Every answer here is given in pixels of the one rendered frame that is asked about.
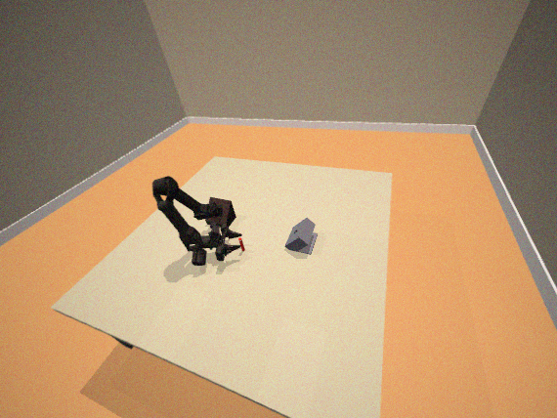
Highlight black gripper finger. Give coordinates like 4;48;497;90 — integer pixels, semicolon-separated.
227;227;242;239
223;243;240;257

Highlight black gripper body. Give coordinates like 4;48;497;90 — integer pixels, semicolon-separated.
205;224;228;261

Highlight grey square panel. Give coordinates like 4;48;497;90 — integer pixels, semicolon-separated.
285;218;318;255

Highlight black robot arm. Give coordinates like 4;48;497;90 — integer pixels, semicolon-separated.
151;176;223;266

